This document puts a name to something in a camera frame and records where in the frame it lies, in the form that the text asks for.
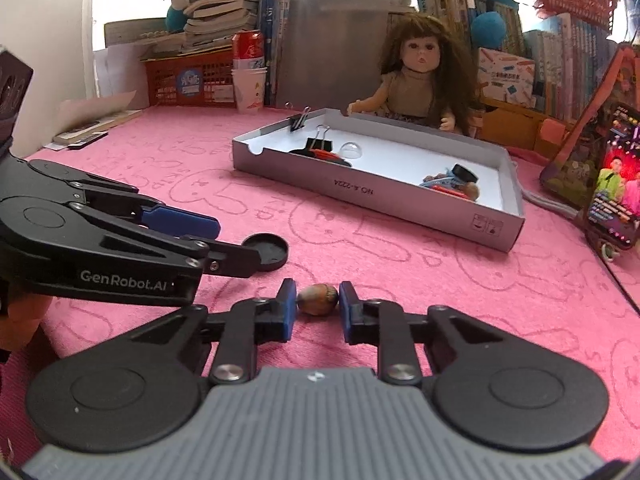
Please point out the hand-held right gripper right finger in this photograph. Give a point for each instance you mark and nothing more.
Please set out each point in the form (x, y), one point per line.
(350, 312)

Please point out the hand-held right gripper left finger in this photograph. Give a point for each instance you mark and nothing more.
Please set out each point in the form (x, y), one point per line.
(286, 310)

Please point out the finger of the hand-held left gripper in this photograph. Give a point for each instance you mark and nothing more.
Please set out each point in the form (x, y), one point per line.
(185, 222)
(230, 260)

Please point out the grey cardboard box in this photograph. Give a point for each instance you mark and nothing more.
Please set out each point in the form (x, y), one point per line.
(400, 195)

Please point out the large black binder clip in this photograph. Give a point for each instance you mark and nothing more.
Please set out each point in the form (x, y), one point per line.
(317, 142)

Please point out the light blue clip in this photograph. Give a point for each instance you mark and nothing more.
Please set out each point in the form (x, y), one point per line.
(435, 185)

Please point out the clear plastic dome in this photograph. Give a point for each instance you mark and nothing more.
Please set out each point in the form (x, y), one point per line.
(351, 152)

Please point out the person's left hand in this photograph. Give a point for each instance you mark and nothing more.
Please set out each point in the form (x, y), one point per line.
(25, 320)

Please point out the pink rabbit print towel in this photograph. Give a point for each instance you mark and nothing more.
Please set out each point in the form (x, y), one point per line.
(450, 280)

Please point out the flat lying book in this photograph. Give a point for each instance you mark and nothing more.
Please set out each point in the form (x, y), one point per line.
(95, 127)

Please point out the red basket with sticker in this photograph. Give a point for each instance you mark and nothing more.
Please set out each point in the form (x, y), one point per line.
(190, 80)

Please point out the white paper cup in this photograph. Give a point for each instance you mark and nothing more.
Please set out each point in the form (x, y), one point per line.
(250, 90)

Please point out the small black binder clip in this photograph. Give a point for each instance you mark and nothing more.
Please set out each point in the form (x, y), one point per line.
(300, 120)

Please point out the red drink can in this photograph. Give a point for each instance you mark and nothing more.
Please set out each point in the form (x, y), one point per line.
(247, 50)

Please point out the upright blue books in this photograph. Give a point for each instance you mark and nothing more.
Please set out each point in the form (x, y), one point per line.
(272, 45)

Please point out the stack of worn books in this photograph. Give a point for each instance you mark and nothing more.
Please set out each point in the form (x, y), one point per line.
(220, 15)

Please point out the small blue plush toy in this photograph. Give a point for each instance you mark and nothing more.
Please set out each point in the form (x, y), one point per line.
(176, 10)

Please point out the grey storage bin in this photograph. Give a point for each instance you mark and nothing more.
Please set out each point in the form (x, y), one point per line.
(340, 45)

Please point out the brown haired doll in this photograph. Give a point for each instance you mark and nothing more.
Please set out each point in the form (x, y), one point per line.
(420, 80)

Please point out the wooden box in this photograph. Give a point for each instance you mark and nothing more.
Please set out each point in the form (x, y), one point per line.
(525, 125)

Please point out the pink triangular book stand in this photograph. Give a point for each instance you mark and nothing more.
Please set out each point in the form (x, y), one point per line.
(575, 170)

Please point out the colourful printed carton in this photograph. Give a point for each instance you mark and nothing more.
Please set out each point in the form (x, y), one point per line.
(505, 77)

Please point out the smartphone with lit screen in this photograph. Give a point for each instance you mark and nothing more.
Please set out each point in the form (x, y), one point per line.
(617, 185)

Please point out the row of upright books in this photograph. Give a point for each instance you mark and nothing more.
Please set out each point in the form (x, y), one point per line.
(560, 60)

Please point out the empty red basket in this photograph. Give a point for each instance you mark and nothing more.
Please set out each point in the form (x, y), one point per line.
(575, 0)

